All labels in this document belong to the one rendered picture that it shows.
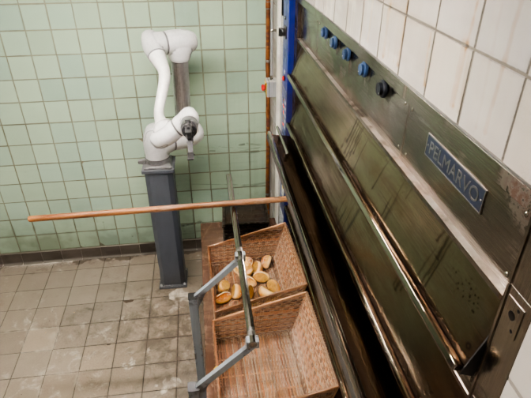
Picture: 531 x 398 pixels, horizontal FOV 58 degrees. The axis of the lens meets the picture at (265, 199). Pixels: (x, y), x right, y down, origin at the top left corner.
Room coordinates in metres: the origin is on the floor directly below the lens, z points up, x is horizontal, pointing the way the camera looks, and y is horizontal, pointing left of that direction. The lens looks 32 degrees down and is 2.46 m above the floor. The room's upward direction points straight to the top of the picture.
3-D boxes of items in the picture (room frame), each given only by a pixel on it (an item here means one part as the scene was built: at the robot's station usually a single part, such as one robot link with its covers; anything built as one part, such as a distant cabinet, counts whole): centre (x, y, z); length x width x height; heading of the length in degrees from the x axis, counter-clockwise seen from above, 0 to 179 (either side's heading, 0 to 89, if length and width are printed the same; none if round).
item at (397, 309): (1.48, -0.28, 1.54); 1.79 x 0.11 x 0.19; 8
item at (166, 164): (2.79, 0.72, 1.03); 0.22 x 0.18 x 0.06; 96
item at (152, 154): (2.80, 0.69, 1.17); 0.18 x 0.16 x 0.22; 121
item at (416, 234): (1.48, -0.28, 1.80); 1.79 x 0.11 x 0.19; 8
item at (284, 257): (2.03, 0.07, 0.72); 0.56 x 0.49 x 0.28; 9
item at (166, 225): (2.80, 0.70, 0.50); 0.21 x 0.21 x 1.00; 6
